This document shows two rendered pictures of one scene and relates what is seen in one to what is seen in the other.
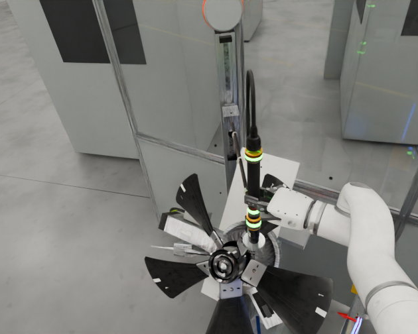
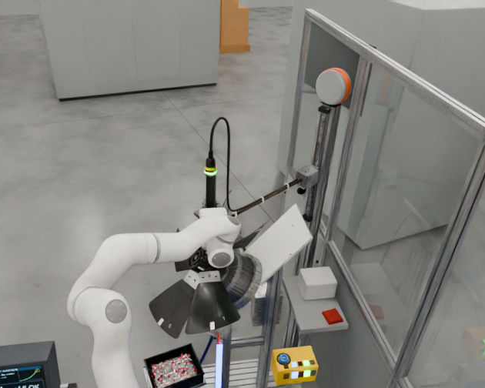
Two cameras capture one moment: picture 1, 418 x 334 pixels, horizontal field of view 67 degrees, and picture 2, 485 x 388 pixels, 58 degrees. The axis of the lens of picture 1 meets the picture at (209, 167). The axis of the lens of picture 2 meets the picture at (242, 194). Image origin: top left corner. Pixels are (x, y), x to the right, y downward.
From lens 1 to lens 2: 1.21 m
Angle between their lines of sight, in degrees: 35
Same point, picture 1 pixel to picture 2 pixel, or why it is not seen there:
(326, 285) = (233, 317)
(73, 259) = not seen: hidden behind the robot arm
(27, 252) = (175, 214)
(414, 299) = (145, 236)
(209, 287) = not seen: hidden behind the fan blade
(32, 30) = (296, 45)
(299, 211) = not seen: hidden behind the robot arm
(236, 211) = (258, 248)
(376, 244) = (186, 234)
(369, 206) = (207, 220)
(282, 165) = (302, 232)
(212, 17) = (320, 88)
